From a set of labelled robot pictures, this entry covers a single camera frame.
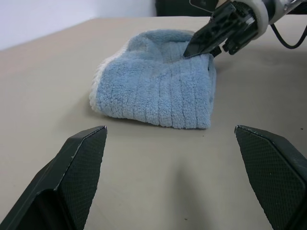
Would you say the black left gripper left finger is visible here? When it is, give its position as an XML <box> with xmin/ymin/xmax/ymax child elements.
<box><xmin>0</xmin><ymin>125</ymin><xmax>108</xmax><ymax>230</ymax></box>

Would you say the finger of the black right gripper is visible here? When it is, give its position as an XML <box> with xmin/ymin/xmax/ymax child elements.
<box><xmin>185</xmin><ymin>13</ymin><xmax>229</xmax><ymax>53</ymax></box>
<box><xmin>183</xmin><ymin>33</ymin><xmax>231</xmax><ymax>58</ymax></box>

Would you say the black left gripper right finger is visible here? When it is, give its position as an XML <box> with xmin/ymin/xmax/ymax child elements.
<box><xmin>234</xmin><ymin>124</ymin><xmax>307</xmax><ymax>230</ymax></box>

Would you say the light blue fluffy towel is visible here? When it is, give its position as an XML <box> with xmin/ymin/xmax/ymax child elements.
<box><xmin>89</xmin><ymin>29</ymin><xmax>218</xmax><ymax>130</ymax></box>

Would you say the black box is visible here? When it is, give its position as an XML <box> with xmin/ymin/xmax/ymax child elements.
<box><xmin>155</xmin><ymin>0</ymin><xmax>216</xmax><ymax>17</ymax></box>

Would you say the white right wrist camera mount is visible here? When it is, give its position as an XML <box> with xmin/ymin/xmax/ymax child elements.
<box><xmin>189</xmin><ymin>0</ymin><xmax>268</xmax><ymax>33</ymax></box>

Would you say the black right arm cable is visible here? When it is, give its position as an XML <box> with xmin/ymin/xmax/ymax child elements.
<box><xmin>270</xmin><ymin>22</ymin><xmax>307</xmax><ymax>50</ymax></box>

